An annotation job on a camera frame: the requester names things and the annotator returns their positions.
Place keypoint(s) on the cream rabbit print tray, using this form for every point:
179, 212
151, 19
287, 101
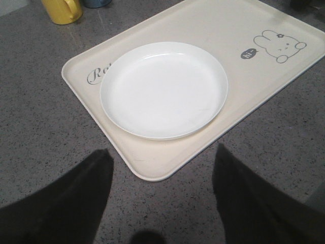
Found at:
260, 48

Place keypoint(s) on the white round plate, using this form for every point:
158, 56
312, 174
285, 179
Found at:
164, 90

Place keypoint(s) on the blue mug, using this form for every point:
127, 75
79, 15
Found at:
95, 3

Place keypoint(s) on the yellow mug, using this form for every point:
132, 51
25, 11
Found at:
63, 11

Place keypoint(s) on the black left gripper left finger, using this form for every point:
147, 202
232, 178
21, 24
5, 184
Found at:
69, 210

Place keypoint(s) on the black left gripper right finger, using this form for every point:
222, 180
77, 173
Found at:
254, 211

